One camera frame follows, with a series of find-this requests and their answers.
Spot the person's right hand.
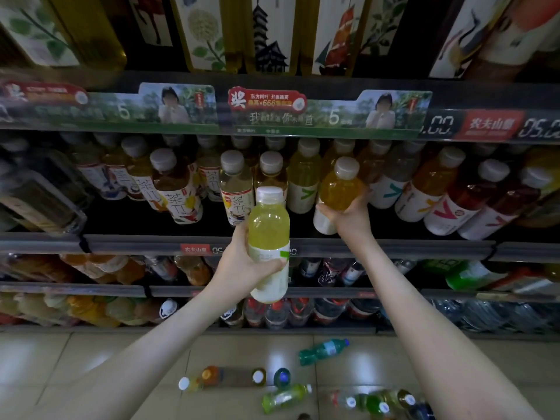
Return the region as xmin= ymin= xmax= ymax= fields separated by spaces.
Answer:
xmin=317 ymin=192 xmax=373 ymax=254

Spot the person's left hand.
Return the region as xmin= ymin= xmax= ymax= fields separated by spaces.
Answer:
xmin=210 ymin=225 xmax=290 ymax=312

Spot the yellow juice bottle white cap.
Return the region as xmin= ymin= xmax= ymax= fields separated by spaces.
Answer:
xmin=313 ymin=156 xmax=367 ymax=235

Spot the yellow-green drink bottle white label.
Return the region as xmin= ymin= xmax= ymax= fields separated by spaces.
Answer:
xmin=247 ymin=186 xmax=292 ymax=305

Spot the row of large water jugs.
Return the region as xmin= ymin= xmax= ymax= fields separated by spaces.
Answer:
xmin=219 ymin=297 xmax=560 ymax=334

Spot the orange bottle yellow cap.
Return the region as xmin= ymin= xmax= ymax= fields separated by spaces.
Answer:
xmin=197 ymin=365 xmax=225 ymax=389

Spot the dark grey store shelving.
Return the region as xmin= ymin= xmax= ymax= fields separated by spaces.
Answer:
xmin=0 ymin=0 xmax=560 ymax=342

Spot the dark blue bottle white cap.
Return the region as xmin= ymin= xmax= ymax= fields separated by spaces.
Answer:
xmin=407 ymin=398 xmax=439 ymax=420

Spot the person's right forearm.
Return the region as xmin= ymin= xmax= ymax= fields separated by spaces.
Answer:
xmin=345 ymin=240 xmax=544 ymax=420

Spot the person's left forearm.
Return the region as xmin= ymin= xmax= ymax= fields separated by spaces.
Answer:
xmin=26 ymin=288 xmax=255 ymax=420

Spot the picture shelf label strip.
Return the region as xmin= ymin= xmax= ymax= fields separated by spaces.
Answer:
xmin=0 ymin=80 xmax=220 ymax=132
xmin=227 ymin=87 xmax=434 ymax=141

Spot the red price tag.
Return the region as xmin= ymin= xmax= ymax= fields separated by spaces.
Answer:
xmin=455 ymin=109 xmax=526 ymax=142

